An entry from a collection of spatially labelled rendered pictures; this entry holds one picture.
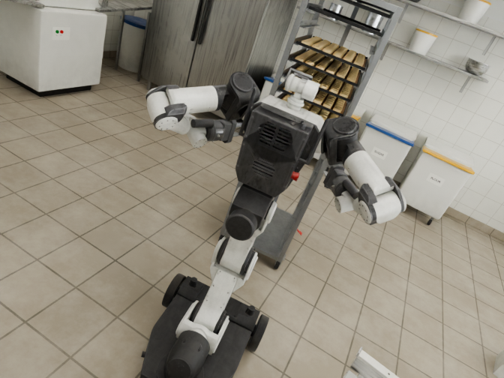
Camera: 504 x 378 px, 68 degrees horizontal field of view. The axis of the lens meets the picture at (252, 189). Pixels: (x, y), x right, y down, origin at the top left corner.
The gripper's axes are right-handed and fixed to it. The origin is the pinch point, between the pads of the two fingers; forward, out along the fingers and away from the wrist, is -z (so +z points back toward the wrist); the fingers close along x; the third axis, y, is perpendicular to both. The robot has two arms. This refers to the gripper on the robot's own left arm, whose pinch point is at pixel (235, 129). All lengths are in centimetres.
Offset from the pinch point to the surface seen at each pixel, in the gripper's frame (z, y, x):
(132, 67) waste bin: -153, 382, -103
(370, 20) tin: -284, 129, 56
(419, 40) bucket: -303, 77, 55
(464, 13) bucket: -315, 52, 91
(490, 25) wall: -349, 34, 89
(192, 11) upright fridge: -154, 270, 3
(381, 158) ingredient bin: -274, 40, -66
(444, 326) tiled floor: -166, -108, -115
